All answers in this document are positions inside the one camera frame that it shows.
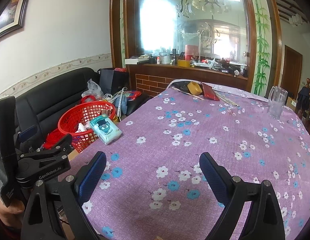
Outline red plastic mesh basket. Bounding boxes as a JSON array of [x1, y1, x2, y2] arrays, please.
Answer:
[[58, 101, 116, 153]]

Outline teal tissue pack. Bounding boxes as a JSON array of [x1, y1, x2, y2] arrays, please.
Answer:
[[89, 114, 122, 145]]

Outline clear crumpled plastic bag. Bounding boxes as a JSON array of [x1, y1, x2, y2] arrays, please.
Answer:
[[82, 79, 104, 100]]

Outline dark shopping bag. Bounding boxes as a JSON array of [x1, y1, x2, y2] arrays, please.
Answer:
[[98, 68, 129, 95]]

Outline purple floral tablecloth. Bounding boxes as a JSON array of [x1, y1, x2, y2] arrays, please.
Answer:
[[70, 86, 310, 239]]

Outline clear glass mug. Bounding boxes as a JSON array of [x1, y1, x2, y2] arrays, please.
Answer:
[[268, 86, 288, 120]]

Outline dark red flat box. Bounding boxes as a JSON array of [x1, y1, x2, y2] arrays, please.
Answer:
[[201, 83, 220, 101]]

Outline black leather sofa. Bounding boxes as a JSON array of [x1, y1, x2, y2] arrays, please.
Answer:
[[15, 67, 100, 153]]

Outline person left hand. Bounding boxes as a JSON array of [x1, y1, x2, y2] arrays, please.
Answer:
[[0, 199, 25, 229]]

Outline brown wooden counter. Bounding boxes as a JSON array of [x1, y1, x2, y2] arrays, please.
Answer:
[[109, 0, 282, 97]]

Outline wooden chopsticks pair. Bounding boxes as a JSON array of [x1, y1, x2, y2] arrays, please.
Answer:
[[215, 92, 240, 107]]

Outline wooden stick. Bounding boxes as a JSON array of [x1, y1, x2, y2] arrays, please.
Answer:
[[171, 87, 204, 100]]

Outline white plastic bottle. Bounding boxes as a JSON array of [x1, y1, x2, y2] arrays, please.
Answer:
[[76, 123, 90, 133]]

